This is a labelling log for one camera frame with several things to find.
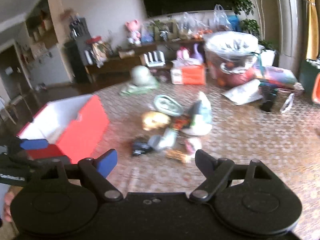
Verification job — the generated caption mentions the pink plush toy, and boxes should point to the pink plush toy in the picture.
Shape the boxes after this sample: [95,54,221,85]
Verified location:
[125,19,142,45]

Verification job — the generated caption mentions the green folded cloth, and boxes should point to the green folded cloth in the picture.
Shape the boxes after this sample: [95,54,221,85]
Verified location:
[119,80,159,96]

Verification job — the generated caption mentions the orange object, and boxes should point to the orange object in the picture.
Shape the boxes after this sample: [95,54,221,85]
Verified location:
[311,72,320,104]

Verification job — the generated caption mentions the white dish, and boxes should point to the white dish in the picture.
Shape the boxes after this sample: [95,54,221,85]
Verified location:
[181,125,210,137]

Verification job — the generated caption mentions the printed snack bag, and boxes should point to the printed snack bag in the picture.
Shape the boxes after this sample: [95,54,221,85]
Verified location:
[91,41,110,68]

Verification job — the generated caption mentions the white flat pouch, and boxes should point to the white flat pouch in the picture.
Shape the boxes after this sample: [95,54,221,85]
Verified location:
[221,79,263,105]

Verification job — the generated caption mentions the black tall cabinet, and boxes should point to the black tall cabinet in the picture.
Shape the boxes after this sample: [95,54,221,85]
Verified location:
[64,36,93,84]

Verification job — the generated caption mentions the orange white tissue box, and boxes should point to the orange white tissue box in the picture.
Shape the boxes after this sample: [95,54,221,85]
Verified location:
[170,58,207,85]

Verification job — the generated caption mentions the white cardboard box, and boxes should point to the white cardboard box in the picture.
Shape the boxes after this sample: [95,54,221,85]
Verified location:
[16,94,110,165]

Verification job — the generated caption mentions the clear plastic bag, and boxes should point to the clear plastic bag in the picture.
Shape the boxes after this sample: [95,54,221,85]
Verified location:
[177,12,198,40]

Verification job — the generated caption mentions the tall green potted tree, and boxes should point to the tall green potted tree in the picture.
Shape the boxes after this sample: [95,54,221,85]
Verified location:
[230,0,273,44]

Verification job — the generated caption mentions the stack of colourful packets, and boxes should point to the stack of colourful packets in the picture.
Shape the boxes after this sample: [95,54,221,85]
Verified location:
[255,66,299,89]

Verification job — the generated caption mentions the plastic bag of oranges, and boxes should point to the plastic bag of oranges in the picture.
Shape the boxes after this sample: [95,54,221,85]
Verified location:
[194,27,213,40]

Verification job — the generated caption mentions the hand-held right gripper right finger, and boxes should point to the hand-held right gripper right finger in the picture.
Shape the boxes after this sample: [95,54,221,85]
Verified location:
[189,149,273,204]

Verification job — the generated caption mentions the clear bag with dark contents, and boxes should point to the clear bag with dark contents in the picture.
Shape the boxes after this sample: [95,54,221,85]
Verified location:
[212,4,233,32]

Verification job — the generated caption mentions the pale green coil packet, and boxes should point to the pale green coil packet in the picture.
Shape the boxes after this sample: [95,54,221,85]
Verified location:
[153,94,184,117]

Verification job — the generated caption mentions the small potted plant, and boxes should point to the small potted plant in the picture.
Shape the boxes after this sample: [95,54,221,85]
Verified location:
[149,17,170,40]

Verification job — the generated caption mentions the green ribbed ball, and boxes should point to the green ribbed ball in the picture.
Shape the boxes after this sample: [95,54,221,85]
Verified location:
[130,65,157,87]

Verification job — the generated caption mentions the purple gourd vase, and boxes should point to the purple gourd vase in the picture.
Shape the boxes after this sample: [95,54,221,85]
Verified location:
[191,44,204,64]

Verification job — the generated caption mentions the red dark packet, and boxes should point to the red dark packet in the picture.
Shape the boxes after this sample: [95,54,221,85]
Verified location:
[172,116,190,130]

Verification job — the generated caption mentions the wooden television cabinet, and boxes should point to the wooden television cabinet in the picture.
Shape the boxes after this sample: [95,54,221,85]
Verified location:
[85,37,208,83]

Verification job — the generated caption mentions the white planter box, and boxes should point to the white planter box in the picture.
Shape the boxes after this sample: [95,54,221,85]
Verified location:
[260,49,278,68]

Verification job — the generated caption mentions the wooden wall shelf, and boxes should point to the wooden wall shelf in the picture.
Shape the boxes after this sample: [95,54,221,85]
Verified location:
[25,0,59,55]

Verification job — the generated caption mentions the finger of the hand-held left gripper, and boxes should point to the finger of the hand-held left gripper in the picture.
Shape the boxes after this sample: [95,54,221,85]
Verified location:
[0,136,49,155]

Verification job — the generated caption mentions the clear small packet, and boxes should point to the clear small packet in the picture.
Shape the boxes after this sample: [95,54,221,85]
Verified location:
[280,93,295,113]

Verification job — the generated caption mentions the pink toy case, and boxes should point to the pink toy case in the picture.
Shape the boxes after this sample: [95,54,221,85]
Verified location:
[176,47,189,60]

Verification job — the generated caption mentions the white floor air conditioner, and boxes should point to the white floor air conditioner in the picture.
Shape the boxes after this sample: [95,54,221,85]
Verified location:
[275,0,305,73]

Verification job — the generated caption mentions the clear bag of fruit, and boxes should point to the clear bag of fruit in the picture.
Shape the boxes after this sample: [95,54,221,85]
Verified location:
[204,31,263,88]

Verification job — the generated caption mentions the blue picture frame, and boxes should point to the blue picture frame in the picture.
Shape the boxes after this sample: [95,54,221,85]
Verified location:
[141,25,153,43]

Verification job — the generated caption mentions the brown snack bar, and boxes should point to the brown snack bar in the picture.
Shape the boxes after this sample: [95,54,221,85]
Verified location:
[165,149,192,163]

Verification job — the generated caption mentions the dark green bin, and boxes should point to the dark green bin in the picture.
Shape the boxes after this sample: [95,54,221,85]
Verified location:
[299,59,320,93]

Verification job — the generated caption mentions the white router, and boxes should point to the white router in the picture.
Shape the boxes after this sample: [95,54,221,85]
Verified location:
[144,51,166,67]

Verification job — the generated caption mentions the black upright object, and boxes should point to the black upright object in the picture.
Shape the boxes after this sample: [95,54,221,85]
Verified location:
[259,85,278,112]

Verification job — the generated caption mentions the white grey pouch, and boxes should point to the white grey pouch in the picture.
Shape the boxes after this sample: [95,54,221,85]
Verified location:
[187,91,213,131]

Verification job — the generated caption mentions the white small packet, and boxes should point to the white small packet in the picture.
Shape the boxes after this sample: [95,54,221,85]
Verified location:
[161,127,178,149]

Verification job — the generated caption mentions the yellow soft item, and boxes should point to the yellow soft item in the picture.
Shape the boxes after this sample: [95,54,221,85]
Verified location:
[141,111,172,131]

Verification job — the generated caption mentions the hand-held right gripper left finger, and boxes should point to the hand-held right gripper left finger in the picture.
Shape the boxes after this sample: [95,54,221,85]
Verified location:
[39,149,124,203]

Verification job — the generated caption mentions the small dark pouch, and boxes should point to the small dark pouch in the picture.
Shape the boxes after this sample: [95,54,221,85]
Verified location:
[132,136,153,157]

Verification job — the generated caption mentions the pink white packet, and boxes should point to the pink white packet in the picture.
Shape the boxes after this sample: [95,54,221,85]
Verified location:
[185,137,202,155]

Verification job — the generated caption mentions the person's left hand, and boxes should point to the person's left hand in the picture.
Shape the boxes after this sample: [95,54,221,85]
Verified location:
[3,191,16,222]

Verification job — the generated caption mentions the yellow curtain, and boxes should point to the yellow curtain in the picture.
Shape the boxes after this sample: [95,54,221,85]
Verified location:
[301,0,320,60]

